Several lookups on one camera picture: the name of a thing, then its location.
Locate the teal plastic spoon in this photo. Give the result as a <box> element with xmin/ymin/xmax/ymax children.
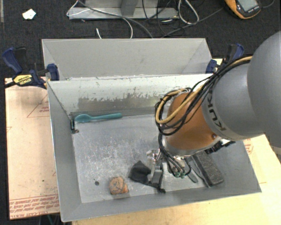
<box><xmin>73</xmin><ymin>111</ymin><xmax>123</xmax><ymax>124</ymax></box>

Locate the grey metal bin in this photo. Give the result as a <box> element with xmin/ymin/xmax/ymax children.
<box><xmin>41</xmin><ymin>28</ymin><xmax>263</xmax><ymax>224</ymax></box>

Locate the brown cardboard board, red print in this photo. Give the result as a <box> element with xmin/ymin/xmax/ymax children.
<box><xmin>1</xmin><ymin>75</ymin><xmax>61</xmax><ymax>221</ymax></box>

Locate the black cloth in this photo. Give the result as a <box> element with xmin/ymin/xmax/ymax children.
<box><xmin>127</xmin><ymin>159</ymin><xmax>152</xmax><ymax>186</ymax></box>

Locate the small black clip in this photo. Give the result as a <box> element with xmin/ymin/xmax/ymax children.
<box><xmin>69</xmin><ymin>118</ymin><xmax>80</xmax><ymax>134</ymax></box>

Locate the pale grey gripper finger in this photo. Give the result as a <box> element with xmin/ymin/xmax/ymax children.
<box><xmin>149</xmin><ymin>164</ymin><xmax>165</xmax><ymax>188</ymax></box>

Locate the dark green flat block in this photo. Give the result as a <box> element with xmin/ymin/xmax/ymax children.
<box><xmin>193</xmin><ymin>149</ymin><xmax>225</xmax><ymax>189</ymax></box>

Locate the orange-brown round toy food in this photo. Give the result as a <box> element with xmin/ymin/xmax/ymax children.
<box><xmin>108</xmin><ymin>175</ymin><xmax>130</xmax><ymax>196</ymax></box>

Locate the black cylinder on white bracket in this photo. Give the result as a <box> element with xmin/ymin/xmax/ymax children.
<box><xmin>204</xmin><ymin>139</ymin><xmax>236</xmax><ymax>155</ymax></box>

